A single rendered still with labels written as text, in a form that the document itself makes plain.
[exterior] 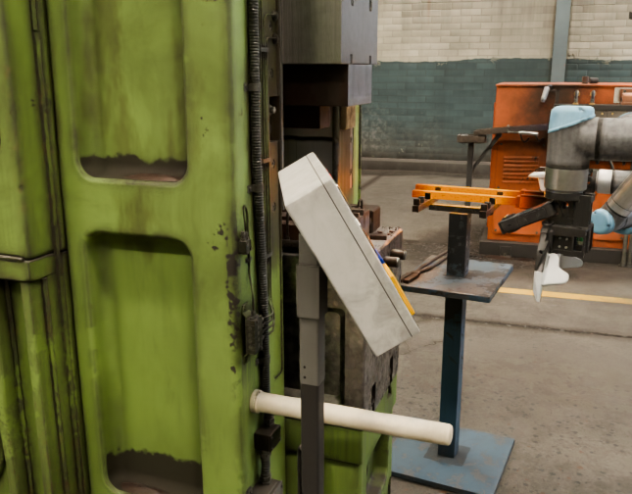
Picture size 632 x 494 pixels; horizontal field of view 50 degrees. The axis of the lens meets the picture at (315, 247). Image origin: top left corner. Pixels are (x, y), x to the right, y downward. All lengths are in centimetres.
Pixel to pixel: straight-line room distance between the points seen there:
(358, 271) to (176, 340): 70
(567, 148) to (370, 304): 48
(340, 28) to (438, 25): 780
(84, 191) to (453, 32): 801
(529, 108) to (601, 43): 414
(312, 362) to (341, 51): 70
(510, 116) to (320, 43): 373
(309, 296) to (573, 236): 49
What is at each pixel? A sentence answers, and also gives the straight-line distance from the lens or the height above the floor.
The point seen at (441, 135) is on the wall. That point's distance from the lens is 936.
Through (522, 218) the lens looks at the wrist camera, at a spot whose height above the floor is 108.
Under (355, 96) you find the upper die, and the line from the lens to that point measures 166.
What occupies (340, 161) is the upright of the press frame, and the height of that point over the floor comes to 109.
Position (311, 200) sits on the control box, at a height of 117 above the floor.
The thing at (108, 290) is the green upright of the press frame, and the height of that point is 85.
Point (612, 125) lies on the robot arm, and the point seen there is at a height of 126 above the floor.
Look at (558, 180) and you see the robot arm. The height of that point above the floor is 116.
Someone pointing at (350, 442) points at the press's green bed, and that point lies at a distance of 182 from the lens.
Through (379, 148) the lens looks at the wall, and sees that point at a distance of 952.
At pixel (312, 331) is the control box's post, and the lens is 122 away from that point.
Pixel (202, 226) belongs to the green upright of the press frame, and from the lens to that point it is 144.
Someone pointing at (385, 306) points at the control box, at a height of 100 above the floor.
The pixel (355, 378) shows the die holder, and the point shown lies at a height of 61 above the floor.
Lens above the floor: 135
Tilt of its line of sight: 15 degrees down
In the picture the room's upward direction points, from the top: straight up
